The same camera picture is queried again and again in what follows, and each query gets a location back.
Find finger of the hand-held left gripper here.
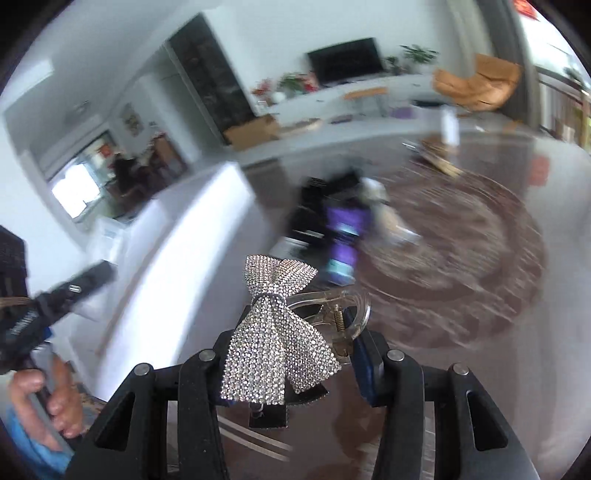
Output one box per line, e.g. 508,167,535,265
32,261,116,324

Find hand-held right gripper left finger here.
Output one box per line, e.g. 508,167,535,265
65,323,241,480

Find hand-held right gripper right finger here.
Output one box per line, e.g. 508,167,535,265
353,330,541,480

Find rhinestone bow hair clip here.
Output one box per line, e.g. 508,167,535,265
221,255,372,428

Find person's left forearm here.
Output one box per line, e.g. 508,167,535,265
0,401,75,478

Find person's left hand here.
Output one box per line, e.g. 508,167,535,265
9,355,86,450

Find white panel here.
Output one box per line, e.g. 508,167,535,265
90,164,256,370

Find dark wooden furniture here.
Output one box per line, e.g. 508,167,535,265
111,134,185,204

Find purple item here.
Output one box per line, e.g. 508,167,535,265
323,203,368,282

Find white item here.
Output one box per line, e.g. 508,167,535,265
362,178,422,246

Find brown patterned table mat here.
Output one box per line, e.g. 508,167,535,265
355,175,548,352

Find black box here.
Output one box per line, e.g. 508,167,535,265
287,172,365,252

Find brown hair clip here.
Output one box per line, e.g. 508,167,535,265
402,136,462,178

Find cardboard box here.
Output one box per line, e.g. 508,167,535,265
224,115,282,151

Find black cabinet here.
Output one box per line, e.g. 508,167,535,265
168,14,254,134

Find white television console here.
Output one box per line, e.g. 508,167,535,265
259,74,444,126

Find red flower plant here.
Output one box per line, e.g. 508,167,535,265
252,78,278,100

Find wooden bench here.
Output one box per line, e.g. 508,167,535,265
344,87,389,116

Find orange lounge chair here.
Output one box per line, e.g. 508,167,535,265
431,54,523,112

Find black television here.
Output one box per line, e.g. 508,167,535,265
307,38,386,86

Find large green potted plant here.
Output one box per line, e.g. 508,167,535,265
399,45,438,70

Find wooden shelf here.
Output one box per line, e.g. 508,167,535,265
536,65,591,148

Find framed wall picture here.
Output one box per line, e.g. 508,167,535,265
121,104,139,136

